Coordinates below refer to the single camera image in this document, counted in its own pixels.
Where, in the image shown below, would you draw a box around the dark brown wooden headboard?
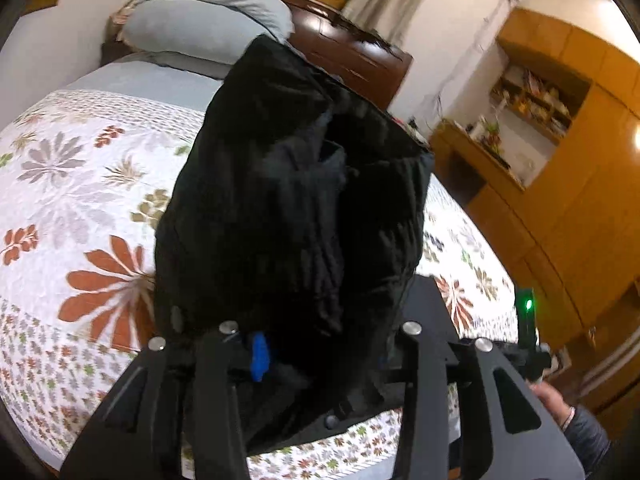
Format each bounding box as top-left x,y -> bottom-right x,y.
282,0 -> 416,112

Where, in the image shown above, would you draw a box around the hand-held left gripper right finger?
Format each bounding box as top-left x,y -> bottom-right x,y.
379,321 -> 587,480

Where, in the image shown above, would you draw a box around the small shelf clutter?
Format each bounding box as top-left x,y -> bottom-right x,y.
467,66 -> 573,162

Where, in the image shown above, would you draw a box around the white floral quilt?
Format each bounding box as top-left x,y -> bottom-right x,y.
0,89 -> 540,480

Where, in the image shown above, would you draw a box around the person's right forearm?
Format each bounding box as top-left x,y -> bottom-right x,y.
559,406 -> 617,480

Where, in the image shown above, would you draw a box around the grey pillow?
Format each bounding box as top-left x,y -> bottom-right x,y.
134,49 -> 237,81
107,0 -> 295,67

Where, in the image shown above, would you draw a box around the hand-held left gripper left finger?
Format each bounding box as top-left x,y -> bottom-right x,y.
60,321 -> 273,480

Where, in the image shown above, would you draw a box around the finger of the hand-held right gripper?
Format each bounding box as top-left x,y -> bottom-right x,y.
244,399 -> 404,457
409,275 -> 476,357

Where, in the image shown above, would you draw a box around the light wooden cabinet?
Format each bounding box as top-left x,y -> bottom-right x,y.
429,6 -> 640,413

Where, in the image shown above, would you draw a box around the black pants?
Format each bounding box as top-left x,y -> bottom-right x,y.
152,34 -> 436,457

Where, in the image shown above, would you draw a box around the person's right hand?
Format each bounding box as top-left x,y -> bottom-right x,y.
529,381 -> 577,432

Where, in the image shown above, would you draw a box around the grey bed sheet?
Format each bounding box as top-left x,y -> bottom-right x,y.
0,51 -> 232,128

